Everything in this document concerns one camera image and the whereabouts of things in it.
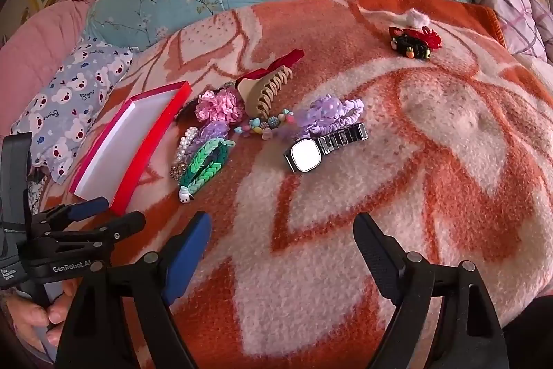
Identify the pearl hair clip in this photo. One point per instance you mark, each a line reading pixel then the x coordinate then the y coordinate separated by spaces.
pixel 183 144

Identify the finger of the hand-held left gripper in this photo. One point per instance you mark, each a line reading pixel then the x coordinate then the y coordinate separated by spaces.
pixel 88 207
pixel 116 227

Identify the orange and cream blanket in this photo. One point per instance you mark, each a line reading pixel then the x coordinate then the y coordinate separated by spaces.
pixel 432 161

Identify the purple polka dot bow scrunchie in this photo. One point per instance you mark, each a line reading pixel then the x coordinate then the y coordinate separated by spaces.
pixel 328 109

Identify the pink ruffled scrunchie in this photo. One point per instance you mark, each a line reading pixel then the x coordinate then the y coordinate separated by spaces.
pixel 219 107

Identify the beige hair claw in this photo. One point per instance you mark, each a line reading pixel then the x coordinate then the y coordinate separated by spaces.
pixel 257 94

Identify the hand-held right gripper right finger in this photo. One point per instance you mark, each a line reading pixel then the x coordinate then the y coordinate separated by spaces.
pixel 378 254

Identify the red box with white inside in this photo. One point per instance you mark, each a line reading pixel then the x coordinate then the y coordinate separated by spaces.
pixel 116 148

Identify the pink quilt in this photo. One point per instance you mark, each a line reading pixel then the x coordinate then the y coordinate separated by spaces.
pixel 39 40

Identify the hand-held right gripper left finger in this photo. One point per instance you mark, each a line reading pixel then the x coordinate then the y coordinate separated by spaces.
pixel 188 254

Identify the small colourful hair clip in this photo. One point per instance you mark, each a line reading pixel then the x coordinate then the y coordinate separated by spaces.
pixel 263 127

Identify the rhinestone hair clip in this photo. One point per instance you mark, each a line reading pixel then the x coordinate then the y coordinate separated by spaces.
pixel 178 171

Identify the small purple flower scrunchie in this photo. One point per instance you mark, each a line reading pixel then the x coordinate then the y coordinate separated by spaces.
pixel 209 133

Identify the white pompom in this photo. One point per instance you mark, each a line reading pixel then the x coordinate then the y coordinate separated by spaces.
pixel 417 18

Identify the red velvet bow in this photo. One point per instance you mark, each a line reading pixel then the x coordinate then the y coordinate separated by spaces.
pixel 289 58

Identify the black comb hair clip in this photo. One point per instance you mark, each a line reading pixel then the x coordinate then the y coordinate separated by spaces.
pixel 184 108

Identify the blue bear print pillow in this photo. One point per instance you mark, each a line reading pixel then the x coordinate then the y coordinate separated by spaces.
pixel 65 105

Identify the black band square wristwatch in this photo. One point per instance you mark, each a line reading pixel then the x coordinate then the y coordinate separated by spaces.
pixel 306 155

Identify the purple plaid pillow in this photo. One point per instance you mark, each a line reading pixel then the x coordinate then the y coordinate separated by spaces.
pixel 505 1

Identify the person's left hand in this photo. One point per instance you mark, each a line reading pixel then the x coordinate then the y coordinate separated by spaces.
pixel 39 323

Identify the black and red hair accessory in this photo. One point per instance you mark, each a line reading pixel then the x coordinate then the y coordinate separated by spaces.
pixel 414 42

